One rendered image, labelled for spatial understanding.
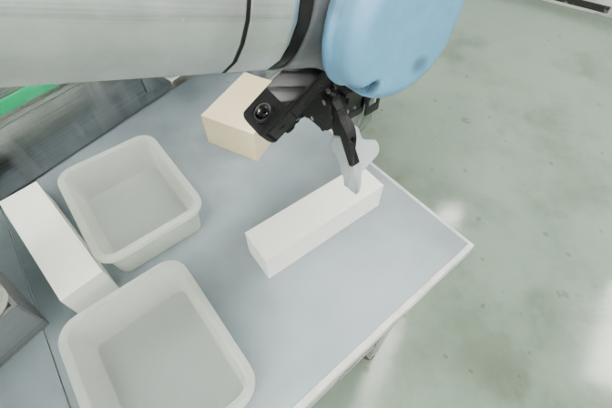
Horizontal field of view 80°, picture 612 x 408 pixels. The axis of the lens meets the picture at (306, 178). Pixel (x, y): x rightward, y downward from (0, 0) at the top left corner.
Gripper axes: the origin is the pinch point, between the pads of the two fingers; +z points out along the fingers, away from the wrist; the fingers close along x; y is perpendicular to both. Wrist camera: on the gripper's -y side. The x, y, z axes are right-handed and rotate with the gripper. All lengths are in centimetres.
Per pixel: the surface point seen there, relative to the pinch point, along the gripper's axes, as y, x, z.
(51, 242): -35.7, 19.9, 10.4
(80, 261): -33.2, 13.9, 10.4
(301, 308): -10.9, -10.2, 16.3
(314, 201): 0.5, 0.6, 10.3
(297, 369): -16.6, -16.4, 16.3
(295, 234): -5.8, -2.4, 10.3
